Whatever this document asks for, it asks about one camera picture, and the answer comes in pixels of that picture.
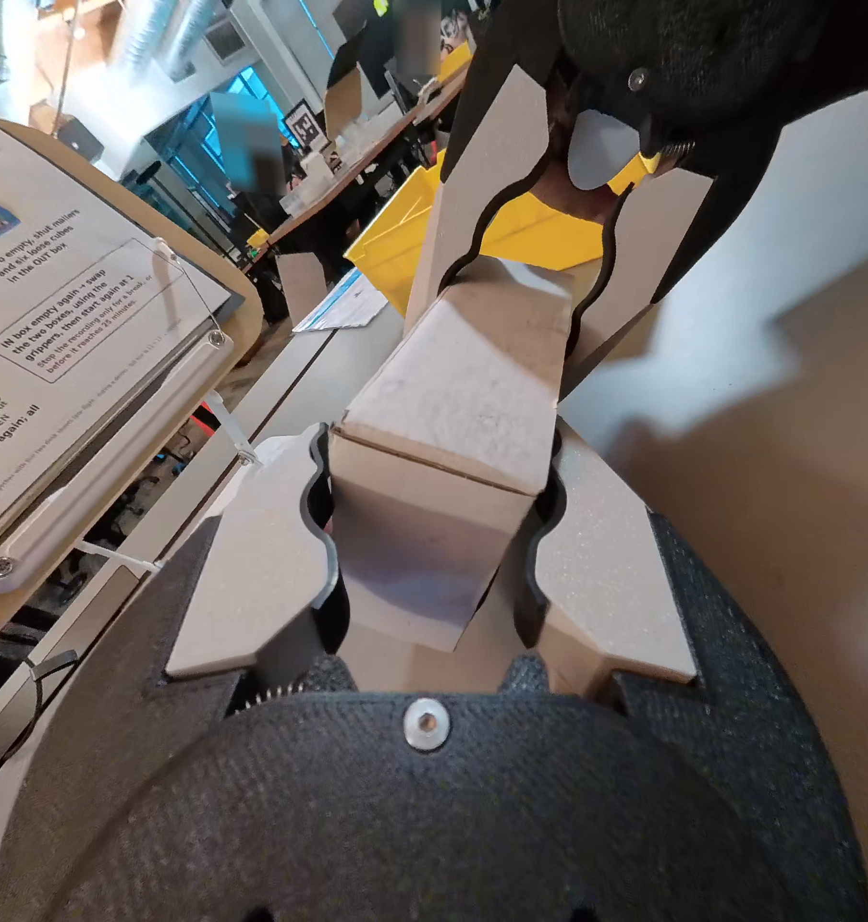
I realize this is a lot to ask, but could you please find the yellow plastic bin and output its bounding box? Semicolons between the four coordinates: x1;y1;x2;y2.
343;147;658;318

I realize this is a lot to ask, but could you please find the white document stand wooden board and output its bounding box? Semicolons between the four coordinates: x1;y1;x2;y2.
0;108;319;653

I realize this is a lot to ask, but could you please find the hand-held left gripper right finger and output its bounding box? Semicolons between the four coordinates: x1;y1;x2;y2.
512;424;698;698

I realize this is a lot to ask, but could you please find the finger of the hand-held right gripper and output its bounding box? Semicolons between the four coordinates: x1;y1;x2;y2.
403;63;551;340
560;108;717;404

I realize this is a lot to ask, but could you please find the upright cardboard piece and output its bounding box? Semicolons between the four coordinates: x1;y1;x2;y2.
275;252;330;318

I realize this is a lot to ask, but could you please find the open brown cardboard box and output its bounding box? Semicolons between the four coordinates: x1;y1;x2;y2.
326;43;367;139

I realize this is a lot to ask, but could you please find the blue white paper leaflet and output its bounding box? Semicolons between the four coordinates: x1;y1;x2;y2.
292;267;391;334

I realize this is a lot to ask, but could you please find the grey desk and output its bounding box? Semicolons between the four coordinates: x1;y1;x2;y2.
0;94;868;922

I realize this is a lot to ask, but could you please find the black white marker sign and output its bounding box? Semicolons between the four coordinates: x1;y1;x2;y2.
286;101;321;149

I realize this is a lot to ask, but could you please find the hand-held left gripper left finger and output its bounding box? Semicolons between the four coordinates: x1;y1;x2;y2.
166;424;351;692

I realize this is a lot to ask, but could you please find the printed instruction sheet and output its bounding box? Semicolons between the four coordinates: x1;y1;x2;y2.
0;111;233;548

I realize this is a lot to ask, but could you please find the white cardboard mailer box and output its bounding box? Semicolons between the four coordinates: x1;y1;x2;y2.
329;255;604;653

